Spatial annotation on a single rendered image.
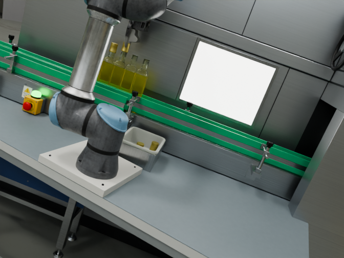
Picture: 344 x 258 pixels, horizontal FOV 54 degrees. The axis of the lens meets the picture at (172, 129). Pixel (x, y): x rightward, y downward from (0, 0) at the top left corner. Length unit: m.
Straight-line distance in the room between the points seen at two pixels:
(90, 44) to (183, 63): 0.70
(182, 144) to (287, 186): 0.54
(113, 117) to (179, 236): 0.43
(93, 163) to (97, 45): 0.39
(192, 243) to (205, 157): 0.64
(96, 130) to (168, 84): 0.72
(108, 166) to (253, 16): 1.03
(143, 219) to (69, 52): 1.14
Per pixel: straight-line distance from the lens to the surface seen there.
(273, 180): 1.69
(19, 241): 2.09
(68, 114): 1.16
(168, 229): 1.10
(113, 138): 1.14
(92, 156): 1.17
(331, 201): 1.59
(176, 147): 1.64
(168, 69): 1.76
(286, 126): 1.84
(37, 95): 1.66
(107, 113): 1.12
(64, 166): 1.21
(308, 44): 1.80
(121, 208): 1.12
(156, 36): 1.77
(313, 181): 1.54
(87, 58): 1.15
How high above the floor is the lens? 1.34
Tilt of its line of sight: 16 degrees down
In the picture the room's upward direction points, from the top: 20 degrees clockwise
